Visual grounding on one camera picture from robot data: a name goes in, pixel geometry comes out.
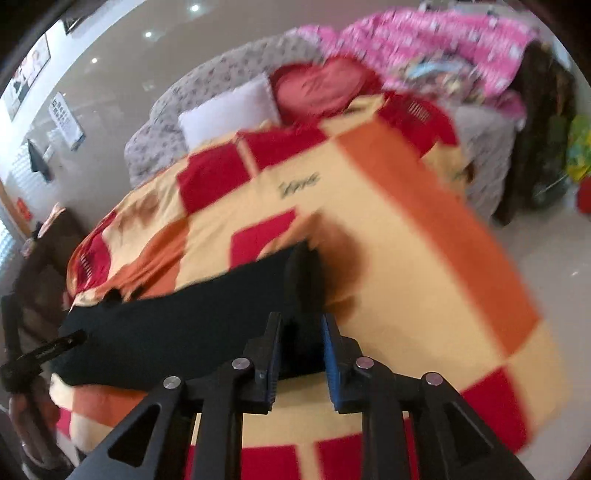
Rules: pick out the colourful printed cloth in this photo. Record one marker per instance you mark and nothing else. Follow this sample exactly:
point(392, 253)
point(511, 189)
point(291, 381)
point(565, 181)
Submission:
point(438, 78)

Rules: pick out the dark brown cloth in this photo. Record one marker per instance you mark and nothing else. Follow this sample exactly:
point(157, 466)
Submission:
point(535, 138)

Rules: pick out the red orange yellow checked blanket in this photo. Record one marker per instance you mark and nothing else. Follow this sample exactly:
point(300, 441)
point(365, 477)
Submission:
point(415, 258)

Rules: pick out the dark brown chair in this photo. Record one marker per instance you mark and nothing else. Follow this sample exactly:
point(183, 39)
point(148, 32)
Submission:
point(41, 277)

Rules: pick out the white pillow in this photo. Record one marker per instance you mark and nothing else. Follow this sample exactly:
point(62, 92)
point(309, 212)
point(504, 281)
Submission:
point(226, 110)

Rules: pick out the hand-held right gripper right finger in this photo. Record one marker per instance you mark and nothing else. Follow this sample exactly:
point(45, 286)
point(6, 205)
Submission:
point(330, 364)

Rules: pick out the large wall poster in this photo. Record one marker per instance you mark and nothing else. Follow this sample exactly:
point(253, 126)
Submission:
point(27, 74)

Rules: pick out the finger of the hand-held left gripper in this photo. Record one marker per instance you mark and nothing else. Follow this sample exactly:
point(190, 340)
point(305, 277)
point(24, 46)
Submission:
point(55, 346)

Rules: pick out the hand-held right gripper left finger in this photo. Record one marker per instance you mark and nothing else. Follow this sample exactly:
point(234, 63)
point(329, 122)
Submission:
point(273, 364)

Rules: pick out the grey floral bed headboard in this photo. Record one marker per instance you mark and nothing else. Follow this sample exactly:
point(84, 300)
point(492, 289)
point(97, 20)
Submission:
point(184, 87)

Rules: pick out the yellow green bag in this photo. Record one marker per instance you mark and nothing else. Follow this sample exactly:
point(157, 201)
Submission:
point(579, 147)

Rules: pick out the pink printed blanket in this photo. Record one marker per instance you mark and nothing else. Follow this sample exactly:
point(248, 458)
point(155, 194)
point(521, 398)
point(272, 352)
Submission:
point(415, 37)

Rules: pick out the small wall poster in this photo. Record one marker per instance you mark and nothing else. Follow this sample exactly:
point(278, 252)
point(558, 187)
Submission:
point(67, 120)

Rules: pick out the red object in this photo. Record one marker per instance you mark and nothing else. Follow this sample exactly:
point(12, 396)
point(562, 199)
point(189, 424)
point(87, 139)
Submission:
point(584, 196)

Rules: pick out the black pants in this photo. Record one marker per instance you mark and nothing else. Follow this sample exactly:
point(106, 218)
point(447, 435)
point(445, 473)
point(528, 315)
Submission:
point(184, 323)

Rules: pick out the red pillow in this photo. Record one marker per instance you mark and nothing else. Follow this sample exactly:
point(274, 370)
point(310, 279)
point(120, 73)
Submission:
point(318, 87)

